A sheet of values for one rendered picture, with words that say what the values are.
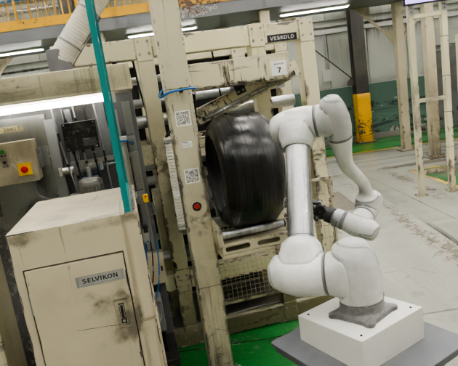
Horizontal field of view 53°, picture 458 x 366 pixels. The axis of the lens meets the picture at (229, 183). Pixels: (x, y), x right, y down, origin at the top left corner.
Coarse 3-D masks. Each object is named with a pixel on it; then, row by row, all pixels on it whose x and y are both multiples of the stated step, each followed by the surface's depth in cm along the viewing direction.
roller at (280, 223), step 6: (264, 222) 236; (270, 222) 236; (276, 222) 236; (282, 222) 237; (240, 228) 233; (246, 228) 233; (252, 228) 233; (258, 228) 234; (264, 228) 235; (270, 228) 236; (276, 228) 237; (222, 234) 230; (228, 234) 231; (234, 234) 231; (240, 234) 232; (246, 234) 233
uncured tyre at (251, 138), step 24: (216, 120) 232; (240, 120) 226; (264, 120) 227; (216, 144) 223; (240, 144) 216; (264, 144) 217; (216, 168) 269; (240, 168) 213; (264, 168) 215; (216, 192) 259; (240, 192) 215; (264, 192) 218; (240, 216) 224; (264, 216) 229
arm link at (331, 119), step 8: (328, 96) 181; (336, 96) 180; (320, 104) 180; (328, 104) 178; (336, 104) 177; (344, 104) 180; (320, 112) 180; (328, 112) 178; (336, 112) 178; (344, 112) 179; (320, 120) 180; (328, 120) 179; (336, 120) 179; (344, 120) 179; (320, 128) 181; (328, 128) 181; (336, 128) 181; (344, 128) 181; (320, 136) 185; (328, 136) 184; (336, 136) 183; (344, 136) 183
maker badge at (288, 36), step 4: (296, 32) 289; (268, 36) 286; (272, 36) 286; (276, 36) 287; (280, 36) 287; (284, 36) 288; (288, 36) 288; (292, 36) 289; (296, 36) 290; (268, 40) 286; (272, 40) 287; (276, 40) 287; (280, 40) 288; (284, 40) 288; (288, 40) 289
